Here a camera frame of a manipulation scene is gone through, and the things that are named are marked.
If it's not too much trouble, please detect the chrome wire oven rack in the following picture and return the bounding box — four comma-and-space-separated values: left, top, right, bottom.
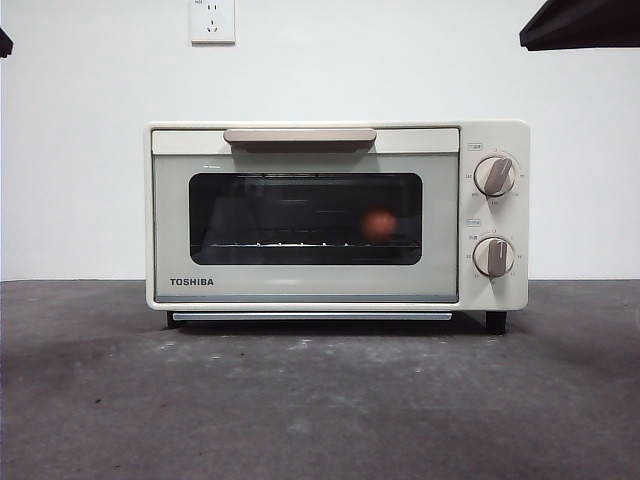
208, 241, 420, 251

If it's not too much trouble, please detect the glass oven door with handle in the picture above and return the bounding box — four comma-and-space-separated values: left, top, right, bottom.
150, 127, 460, 305

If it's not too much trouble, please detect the brown egg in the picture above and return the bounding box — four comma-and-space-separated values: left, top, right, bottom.
360, 209, 399, 242

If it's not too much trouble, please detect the silver crumb tray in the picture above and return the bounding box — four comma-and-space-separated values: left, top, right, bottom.
171, 312, 454, 322

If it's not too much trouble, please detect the white wall socket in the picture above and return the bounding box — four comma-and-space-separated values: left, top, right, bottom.
190, 0, 236, 47

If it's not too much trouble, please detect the cream Toshiba toaster oven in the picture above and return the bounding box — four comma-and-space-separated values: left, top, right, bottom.
142, 119, 531, 314

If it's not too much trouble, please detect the cream round oven knob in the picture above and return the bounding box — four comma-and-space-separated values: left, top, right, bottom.
472, 155, 519, 197
472, 236, 517, 279

